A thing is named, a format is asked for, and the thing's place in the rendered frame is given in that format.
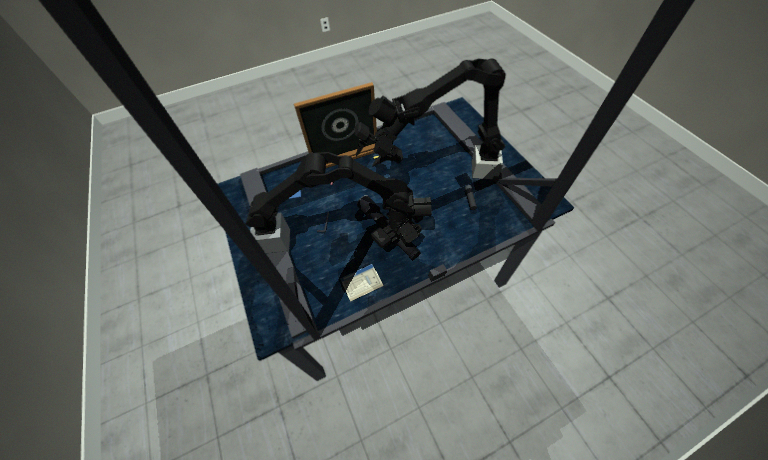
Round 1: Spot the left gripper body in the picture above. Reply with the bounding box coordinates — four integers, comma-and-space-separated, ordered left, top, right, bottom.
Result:
371, 212, 423, 248

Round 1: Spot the black metal support frame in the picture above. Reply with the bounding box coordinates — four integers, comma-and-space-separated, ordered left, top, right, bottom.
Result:
39, 0, 695, 340

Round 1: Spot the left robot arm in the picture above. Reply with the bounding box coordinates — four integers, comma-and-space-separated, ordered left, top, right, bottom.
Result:
246, 152, 432, 245

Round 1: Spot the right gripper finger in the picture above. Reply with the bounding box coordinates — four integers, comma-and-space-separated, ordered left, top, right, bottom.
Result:
373, 155, 393, 166
356, 138, 367, 156

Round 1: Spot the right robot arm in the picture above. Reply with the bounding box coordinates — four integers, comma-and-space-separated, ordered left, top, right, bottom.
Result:
369, 58, 506, 161

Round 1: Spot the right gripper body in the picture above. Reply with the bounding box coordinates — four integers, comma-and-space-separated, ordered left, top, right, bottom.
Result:
355, 122, 403, 164

